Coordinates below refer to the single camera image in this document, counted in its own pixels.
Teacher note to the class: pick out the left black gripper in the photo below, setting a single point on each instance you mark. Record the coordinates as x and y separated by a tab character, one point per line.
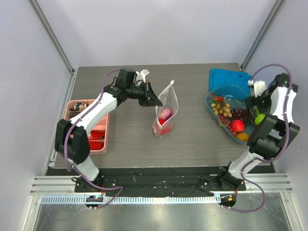
151	99

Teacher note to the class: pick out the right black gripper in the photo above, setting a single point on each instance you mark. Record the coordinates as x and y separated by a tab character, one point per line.
254	106

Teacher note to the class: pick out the dark purple grape bunch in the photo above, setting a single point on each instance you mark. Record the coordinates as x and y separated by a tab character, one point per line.
239	114

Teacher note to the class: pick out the green watermelon ball toy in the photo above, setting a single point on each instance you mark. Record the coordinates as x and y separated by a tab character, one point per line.
260	116

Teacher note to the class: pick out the clear zip top bag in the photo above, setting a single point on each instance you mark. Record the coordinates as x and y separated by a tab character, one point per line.
169	100

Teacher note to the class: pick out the purple onion toy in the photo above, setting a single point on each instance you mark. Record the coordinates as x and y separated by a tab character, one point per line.
165	114

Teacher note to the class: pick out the red textured ball fruit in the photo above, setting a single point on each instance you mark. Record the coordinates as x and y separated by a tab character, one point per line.
237	125

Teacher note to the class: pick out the red apple toy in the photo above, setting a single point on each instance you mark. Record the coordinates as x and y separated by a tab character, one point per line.
162	127

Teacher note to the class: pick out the yellow-brown longan bunch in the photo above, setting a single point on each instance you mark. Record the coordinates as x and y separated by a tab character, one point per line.
224	109

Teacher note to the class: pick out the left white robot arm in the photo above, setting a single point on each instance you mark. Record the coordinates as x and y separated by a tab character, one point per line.
71	139

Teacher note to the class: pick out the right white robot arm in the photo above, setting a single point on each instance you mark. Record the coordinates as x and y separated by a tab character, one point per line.
273	134

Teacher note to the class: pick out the blue transparent plastic container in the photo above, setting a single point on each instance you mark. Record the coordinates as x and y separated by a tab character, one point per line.
234	96

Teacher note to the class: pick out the small red grape sprig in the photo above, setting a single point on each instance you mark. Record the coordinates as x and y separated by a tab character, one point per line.
225	122

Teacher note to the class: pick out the orange toy fruit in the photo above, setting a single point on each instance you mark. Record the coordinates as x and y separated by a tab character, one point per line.
242	136

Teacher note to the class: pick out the blue folded cloth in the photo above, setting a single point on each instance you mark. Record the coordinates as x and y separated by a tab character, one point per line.
219	77

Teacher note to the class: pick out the pink compartment tray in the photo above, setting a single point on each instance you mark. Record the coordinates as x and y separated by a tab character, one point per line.
103	124

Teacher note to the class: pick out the red toy teeth piece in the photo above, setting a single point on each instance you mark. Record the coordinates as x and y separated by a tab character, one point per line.
96	135

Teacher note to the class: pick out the red toy in tray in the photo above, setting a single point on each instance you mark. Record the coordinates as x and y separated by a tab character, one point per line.
96	145

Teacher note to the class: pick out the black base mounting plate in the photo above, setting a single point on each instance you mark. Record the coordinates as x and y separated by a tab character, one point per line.
169	181

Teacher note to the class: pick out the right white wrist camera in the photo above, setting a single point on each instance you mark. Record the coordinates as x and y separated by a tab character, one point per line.
257	87

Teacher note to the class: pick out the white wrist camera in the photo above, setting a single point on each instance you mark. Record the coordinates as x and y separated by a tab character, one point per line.
257	87
141	77

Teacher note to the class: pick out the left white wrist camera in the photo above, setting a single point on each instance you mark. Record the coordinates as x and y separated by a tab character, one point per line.
141	77

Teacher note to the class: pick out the right aluminium frame post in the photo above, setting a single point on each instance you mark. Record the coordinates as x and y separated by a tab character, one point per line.
273	13

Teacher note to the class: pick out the aluminium frame post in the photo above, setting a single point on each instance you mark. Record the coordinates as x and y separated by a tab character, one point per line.
273	13
52	36

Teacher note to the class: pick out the white slotted cable duct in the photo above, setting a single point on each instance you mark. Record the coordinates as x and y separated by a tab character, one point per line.
96	200

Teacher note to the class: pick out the left aluminium frame post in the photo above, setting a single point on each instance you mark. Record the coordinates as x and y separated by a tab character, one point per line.
52	36

